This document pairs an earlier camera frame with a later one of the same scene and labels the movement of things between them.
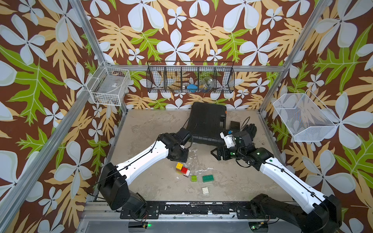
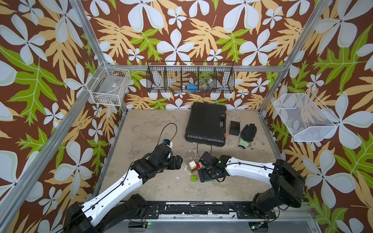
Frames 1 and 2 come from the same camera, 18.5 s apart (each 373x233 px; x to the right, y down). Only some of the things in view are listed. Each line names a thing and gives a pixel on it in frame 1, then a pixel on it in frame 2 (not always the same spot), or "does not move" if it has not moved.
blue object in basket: [192, 88] does not move
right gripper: [219, 149] → [204, 176]
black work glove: [251, 130] does not move
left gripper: [184, 158] → [178, 162]
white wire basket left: [107, 85] does not move
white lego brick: [205, 190] → [193, 164]
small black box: [234, 125] does not move
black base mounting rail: [244, 210] does not move
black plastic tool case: [206, 122] does not move
